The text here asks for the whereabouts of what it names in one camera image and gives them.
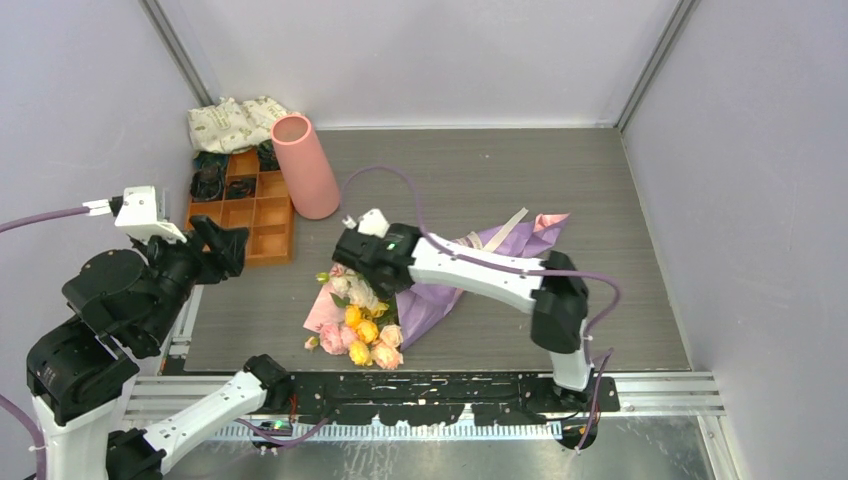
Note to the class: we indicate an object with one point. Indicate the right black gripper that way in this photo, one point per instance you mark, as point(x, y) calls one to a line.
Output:
point(387, 292)

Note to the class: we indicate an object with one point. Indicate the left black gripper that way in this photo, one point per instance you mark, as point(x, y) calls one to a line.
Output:
point(226, 256)

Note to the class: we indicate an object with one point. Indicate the purple and pink wrapping paper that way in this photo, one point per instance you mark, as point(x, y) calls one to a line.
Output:
point(440, 279)

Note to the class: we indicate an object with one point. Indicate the artificial flower bunch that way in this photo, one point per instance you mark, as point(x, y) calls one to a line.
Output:
point(348, 319)

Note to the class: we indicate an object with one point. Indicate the cream printed ribbon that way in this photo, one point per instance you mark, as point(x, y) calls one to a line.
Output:
point(506, 239)

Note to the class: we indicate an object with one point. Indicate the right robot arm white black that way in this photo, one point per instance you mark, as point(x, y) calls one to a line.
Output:
point(549, 290)

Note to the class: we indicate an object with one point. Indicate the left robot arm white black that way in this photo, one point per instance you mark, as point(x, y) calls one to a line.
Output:
point(124, 303)

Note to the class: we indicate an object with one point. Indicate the pink cylindrical vase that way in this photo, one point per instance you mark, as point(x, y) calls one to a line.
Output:
point(311, 182)

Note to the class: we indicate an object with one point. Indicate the orange compartment tray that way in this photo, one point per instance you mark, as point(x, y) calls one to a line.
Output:
point(269, 215)

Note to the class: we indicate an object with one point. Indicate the dark green cloth item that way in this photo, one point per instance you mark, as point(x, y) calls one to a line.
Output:
point(208, 159)

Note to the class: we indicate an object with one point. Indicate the dark bundle at tray top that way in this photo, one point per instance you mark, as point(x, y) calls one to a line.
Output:
point(267, 157)

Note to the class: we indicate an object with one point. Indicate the cream patterned cloth bag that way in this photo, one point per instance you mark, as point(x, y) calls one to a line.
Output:
point(231, 126)

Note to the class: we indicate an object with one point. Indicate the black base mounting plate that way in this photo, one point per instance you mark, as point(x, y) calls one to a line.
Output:
point(495, 398)

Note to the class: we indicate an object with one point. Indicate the small green-lit circuit board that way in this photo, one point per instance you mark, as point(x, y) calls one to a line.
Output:
point(276, 428)

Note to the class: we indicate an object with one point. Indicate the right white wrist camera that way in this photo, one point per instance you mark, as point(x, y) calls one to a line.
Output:
point(371, 223)

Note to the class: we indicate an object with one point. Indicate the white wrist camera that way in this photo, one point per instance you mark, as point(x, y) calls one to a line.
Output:
point(371, 223)
point(141, 216)

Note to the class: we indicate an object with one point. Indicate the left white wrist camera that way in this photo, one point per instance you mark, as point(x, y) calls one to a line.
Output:
point(141, 216)

